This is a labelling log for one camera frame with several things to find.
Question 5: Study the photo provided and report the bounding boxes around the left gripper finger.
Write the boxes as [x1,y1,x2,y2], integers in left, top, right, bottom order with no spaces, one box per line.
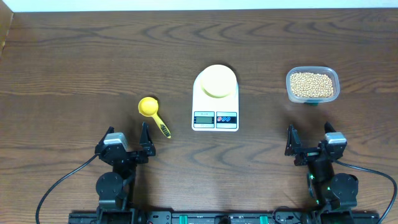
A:
[104,126,114,138]
[139,122,153,151]

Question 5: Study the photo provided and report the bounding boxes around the yellow measuring scoop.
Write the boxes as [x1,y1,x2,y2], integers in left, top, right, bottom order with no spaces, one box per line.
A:
[138,96,172,139]

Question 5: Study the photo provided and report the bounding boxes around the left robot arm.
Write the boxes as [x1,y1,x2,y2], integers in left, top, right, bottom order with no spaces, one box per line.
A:
[95,123,156,221]

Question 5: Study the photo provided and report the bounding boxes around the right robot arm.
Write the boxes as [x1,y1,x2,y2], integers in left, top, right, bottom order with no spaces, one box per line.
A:
[285,122,359,223]

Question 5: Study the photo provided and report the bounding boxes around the white digital kitchen scale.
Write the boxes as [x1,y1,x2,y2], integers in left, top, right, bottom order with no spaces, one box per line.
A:
[191,71,239,132]

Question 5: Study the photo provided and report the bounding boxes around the pale yellow bowl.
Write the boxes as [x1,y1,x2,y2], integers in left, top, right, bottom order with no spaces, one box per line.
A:
[200,65,238,98]

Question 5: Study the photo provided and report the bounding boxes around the clear plastic bean container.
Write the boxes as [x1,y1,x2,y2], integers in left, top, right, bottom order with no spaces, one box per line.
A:
[286,66,340,105]

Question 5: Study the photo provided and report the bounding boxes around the soybeans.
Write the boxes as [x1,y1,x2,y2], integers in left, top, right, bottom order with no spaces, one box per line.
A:
[290,72,334,98]

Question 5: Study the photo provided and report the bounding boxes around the black mounting rail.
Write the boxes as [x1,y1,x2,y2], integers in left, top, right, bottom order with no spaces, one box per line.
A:
[68,210,380,224]

